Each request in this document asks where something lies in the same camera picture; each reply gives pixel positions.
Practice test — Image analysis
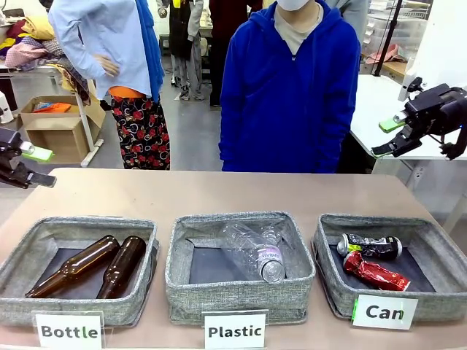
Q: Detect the shelf with plastic boxes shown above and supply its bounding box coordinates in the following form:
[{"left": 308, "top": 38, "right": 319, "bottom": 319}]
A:
[{"left": 359, "top": 0, "right": 430, "bottom": 74}]

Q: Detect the grey face mask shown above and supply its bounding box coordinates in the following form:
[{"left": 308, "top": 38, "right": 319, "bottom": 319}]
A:
[{"left": 276, "top": 0, "right": 311, "bottom": 11}]

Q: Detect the orange waist cloth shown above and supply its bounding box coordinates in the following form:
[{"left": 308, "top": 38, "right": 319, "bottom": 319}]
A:
[{"left": 108, "top": 85, "right": 147, "bottom": 99}]

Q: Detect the large clear plastic bottle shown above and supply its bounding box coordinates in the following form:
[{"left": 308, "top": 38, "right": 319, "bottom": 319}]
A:
[{"left": 223, "top": 222, "right": 289, "bottom": 284}]

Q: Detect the black stand pole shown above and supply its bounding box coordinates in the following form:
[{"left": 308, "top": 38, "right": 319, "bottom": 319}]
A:
[{"left": 374, "top": 0, "right": 404, "bottom": 77}]

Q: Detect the white black tabletop device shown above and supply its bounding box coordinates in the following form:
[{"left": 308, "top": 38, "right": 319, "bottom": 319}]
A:
[{"left": 398, "top": 72, "right": 425, "bottom": 104}]

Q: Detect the white side table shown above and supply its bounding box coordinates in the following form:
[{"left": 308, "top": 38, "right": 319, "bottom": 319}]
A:
[{"left": 349, "top": 74, "right": 467, "bottom": 234}]

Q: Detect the light blue mannequin shirt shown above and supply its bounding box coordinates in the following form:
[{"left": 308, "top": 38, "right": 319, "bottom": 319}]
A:
[{"left": 48, "top": 0, "right": 153, "bottom": 100}]

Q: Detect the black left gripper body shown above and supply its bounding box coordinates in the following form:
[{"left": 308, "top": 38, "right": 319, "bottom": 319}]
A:
[{"left": 0, "top": 127, "right": 23, "bottom": 184}]

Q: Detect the person in dark trousers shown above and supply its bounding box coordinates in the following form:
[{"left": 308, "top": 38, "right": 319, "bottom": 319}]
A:
[{"left": 0, "top": 78, "right": 18, "bottom": 110}]

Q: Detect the red floral black skirt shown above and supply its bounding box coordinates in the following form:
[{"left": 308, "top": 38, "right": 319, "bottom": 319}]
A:
[{"left": 110, "top": 95, "right": 171, "bottom": 171}]

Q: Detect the crushed black can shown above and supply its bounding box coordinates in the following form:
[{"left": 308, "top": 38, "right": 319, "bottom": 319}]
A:
[{"left": 336, "top": 233, "right": 404, "bottom": 261}]

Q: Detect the brown cardboard box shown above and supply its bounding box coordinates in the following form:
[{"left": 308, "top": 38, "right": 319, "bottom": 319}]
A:
[{"left": 16, "top": 95, "right": 107, "bottom": 166}]

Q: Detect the pile of colourful clothes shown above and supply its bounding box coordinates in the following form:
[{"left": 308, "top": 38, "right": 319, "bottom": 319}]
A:
[{"left": 0, "top": 14, "right": 92, "bottom": 105}]

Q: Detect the person in blue hoodie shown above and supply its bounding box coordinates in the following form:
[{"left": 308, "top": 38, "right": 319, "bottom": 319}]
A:
[{"left": 217, "top": 0, "right": 362, "bottom": 174}]

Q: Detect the white Can label sign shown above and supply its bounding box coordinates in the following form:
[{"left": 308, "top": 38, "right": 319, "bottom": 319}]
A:
[{"left": 351, "top": 293, "right": 420, "bottom": 331}]

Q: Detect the grey fabric basket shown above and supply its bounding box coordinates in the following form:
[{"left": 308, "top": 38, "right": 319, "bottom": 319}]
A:
[
  {"left": 0, "top": 216, "right": 161, "bottom": 328},
  {"left": 312, "top": 213, "right": 467, "bottom": 324},
  {"left": 165, "top": 210, "right": 317, "bottom": 326}
]

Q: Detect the person's left forearm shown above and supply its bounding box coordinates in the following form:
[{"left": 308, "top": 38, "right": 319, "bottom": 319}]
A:
[{"left": 317, "top": 112, "right": 353, "bottom": 174}]

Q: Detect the person's right forearm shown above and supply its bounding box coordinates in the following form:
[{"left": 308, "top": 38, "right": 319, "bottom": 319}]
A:
[{"left": 217, "top": 109, "right": 252, "bottom": 173}]

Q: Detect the pink cloth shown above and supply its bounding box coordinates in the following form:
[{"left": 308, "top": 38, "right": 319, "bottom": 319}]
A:
[{"left": 366, "top": 42, "right": 406, "bottom": 66}]

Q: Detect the blue hanging scarf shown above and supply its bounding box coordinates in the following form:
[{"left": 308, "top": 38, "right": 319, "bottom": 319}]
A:
[{"left": 135, "top": 0, "right": 166, "bottom": 104}]

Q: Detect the grey undershirt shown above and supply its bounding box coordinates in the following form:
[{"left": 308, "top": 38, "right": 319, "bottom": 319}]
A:
[{"left": 273, "top": 3, "right": 325, "bottom": 55}]

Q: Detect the white Plastic label sign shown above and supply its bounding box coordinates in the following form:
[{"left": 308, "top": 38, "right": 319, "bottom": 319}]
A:
[{"left": 201, "top": 309, "right": 270, "bottom": 350}]

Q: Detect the brown glass bottle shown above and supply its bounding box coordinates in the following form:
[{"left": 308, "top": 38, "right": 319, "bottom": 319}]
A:
[
  {"left": 95, "top": 236, "right": 147, "bottom": 300},
  {"left": 24, "top": 235, "right": 121, "bottom": 299}
]

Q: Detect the orange cloth in box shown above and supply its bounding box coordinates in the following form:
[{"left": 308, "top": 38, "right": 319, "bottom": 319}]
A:
[{"left": 33, "top": 101, "right": 73, "bottom": 114}]

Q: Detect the small clear plastic bottle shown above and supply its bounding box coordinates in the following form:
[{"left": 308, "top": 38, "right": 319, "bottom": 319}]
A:
[{"left": 257, "top": 224, "right": 289, "bottom": 284}]

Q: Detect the person in dark clothes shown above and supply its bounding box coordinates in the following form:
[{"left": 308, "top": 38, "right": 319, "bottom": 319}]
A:
[{"left": 208, "top": 0, "right": 263, "bottom": 109}]

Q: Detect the crushed red can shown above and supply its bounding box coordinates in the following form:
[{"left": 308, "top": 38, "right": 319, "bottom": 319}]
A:
[{"left": 342, "top": 250, "right": 412, "bottom": 292}]

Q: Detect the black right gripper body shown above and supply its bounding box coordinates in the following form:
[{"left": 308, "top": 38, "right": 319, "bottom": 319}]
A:
[{"left": 404, "top": 82, "right": 467, "bottom": 139}]

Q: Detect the white Bottle label sign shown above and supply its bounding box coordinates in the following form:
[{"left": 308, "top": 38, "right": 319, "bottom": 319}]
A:
[{"left": 31, "top": 310, "right": 107, "bottom": 349}]

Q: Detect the white mannequin hand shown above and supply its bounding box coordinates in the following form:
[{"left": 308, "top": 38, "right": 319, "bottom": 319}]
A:
[{"left": 93, "top": 53, "right": 120, "bottom": 78}]

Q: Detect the white background table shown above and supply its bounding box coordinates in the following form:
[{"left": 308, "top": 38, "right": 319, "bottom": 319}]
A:
[{"left": 0, "top": 63, "right": 105, "bottom": 168}]

